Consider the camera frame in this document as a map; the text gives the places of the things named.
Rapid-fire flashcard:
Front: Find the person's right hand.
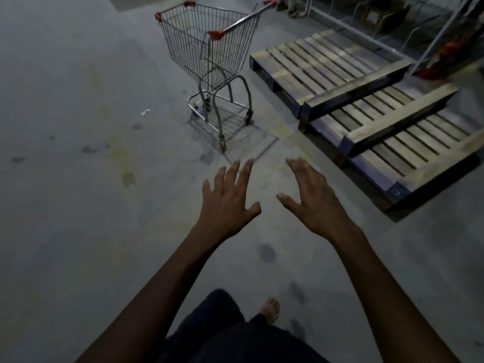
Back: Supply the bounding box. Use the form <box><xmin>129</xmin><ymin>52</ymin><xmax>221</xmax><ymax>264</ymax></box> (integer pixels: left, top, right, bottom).
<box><xmin>276</xmin><ymin>157</ymin><xmax>360</xmax><ymax>245</ymax></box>

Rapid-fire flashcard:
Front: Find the person's left hand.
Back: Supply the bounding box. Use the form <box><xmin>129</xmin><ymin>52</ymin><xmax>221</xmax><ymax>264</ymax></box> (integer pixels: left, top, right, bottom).
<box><xmin>196</xmin><ymin>159</ymin><xmax>262</xmax><ymax>243</ymax></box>

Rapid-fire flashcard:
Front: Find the silver wire shopping cart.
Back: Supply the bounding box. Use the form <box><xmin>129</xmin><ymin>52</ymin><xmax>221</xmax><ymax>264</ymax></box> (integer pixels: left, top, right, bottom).
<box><xmin>154</xmin><ymin>0</ymin><xmax>279</xmax><ymax>154</ymax></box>

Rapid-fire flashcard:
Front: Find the person's left forearm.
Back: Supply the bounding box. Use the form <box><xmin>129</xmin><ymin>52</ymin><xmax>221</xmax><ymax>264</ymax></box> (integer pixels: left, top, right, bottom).
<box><xmin>75</xmin><ymin>226</ymin><xmax>224</xmax><ymax>363</ymax></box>

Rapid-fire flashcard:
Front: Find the person's right forearm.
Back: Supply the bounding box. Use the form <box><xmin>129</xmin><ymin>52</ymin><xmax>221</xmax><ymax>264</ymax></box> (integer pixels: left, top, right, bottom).
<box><xmin>332</xmin><ymin>224</ymin><xmax>460</xmax><ymax>363</ymax></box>

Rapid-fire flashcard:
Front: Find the person's right foot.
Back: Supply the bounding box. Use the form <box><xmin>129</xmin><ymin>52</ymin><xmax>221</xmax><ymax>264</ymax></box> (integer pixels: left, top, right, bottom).
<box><xmin>260</xmin><ymin>296</ymin><xmax>281</xmax><ymax>325</ymax></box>

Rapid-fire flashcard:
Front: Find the person's dark clothing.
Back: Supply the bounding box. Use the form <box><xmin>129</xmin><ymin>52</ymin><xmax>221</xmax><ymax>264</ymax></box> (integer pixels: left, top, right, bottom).
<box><xmin>157</xmin><ymin>289</ymin><xmax>330</xmax><ymax>363</ymax></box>

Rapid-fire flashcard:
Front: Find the grey metal shelf rack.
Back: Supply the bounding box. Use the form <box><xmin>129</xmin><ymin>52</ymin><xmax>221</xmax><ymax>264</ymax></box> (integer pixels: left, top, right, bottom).
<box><xmin>287</xmin><ymin>0</ymin><xmax>484</xmax><ymax>74</ymax></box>

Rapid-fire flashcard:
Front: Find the small brown cardboard box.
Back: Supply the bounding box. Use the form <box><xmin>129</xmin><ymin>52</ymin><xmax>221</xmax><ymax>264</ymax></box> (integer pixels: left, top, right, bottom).
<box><xmin>359</xmin><ymin>0</ymin><xmax>412</xmax><ymax>33</ymax></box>

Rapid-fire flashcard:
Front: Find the red and black equipment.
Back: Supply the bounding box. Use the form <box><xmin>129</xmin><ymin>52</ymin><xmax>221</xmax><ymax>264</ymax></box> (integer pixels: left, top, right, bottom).
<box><xmin>414</xmin><ymin>17</ymin><xmax>479</xmax><ymax>81</ymax></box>

